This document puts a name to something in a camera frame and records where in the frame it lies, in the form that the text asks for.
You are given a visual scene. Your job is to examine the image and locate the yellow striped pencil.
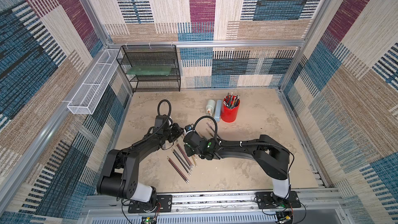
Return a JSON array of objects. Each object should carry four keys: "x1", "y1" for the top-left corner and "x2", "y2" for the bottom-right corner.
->
[{"x1": 192, "y1": 155, "x2": 198, "y2": 167}]

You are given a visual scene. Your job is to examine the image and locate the navy striped pencil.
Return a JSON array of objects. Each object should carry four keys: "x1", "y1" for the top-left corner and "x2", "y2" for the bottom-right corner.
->
[{"x1": 173, "y1": 148, "x2": 193, "y2": 173}]

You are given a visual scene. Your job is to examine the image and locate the black white striped pencil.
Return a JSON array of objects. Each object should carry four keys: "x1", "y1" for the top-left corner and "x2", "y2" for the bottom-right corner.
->
[{"x1": 171, "y1": 150, "x2": 191, "y2": 175}]

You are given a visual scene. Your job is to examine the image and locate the red striped pencil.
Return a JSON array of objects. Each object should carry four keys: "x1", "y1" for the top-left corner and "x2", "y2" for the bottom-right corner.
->
[{"x1": 168, "y1": 157, "x2": 191, "y2": 183}]

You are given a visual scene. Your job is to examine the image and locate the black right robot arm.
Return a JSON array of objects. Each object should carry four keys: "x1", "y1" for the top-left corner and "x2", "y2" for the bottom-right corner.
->
[{"x1": 183, "y1": 116, "x2": 294, "y2": 199}]

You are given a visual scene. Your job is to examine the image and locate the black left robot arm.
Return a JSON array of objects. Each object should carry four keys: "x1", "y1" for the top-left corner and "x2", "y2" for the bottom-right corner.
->
[{"x1": 96, "y1": 100, "x2": 183, "y2": 203}]

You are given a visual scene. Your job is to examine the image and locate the bundle of capped pencils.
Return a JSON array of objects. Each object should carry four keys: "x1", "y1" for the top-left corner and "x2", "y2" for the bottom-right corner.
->
[{"x1": 207, "y1": 123, "x2": 222, "y2": 140}]

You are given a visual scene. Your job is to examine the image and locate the pencils in red cup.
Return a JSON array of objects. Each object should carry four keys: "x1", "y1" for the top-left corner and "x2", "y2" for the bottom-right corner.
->
[{"x1": 223, "y1": 92, "x2": 240, "y2": 110}]

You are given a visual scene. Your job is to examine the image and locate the light blue eraser box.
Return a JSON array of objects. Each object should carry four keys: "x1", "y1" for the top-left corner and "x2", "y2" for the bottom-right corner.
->
[{"x1": 214, "y1": 100, "x2": 223, "y2": 122}]

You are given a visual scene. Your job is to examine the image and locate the red pencil cup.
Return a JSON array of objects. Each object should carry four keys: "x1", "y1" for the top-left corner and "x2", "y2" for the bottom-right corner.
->
[{"x1": 221, "y1": 103, "x2": 240, "y2": 123}]

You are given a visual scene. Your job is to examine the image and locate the green board on shelf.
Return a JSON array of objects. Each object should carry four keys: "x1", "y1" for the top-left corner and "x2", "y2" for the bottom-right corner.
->
[{"x1": 126, "y1": 65, "x2": 172, "y2": 76}]

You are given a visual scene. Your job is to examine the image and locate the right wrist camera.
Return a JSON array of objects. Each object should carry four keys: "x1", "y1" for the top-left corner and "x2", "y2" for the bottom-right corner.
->
[{"x1": 184, "y1": 124, "x2": 194, "y2": 133}]

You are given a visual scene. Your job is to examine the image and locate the black wire mesh shelf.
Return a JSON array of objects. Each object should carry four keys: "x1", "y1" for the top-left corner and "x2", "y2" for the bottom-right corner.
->
[{"x1": 116, "y1": 45, "x2": 181, "y2": 92}]

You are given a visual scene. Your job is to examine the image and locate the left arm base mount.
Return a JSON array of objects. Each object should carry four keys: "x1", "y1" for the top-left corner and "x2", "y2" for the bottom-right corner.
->
[{"x1": 127, "y1": 195, "x2": 173, "y2": 214}]

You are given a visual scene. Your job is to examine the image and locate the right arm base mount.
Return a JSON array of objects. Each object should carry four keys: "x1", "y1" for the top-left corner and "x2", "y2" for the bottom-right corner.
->
[{"x1": 254, "y1": 191, "x2": 301, "y2": 210}]

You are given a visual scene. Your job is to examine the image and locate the white wire mesh basket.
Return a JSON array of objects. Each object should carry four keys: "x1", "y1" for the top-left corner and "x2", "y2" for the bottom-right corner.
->
[{"x1": 67, "y1": 49, "x2": 119, "y2": 115}]

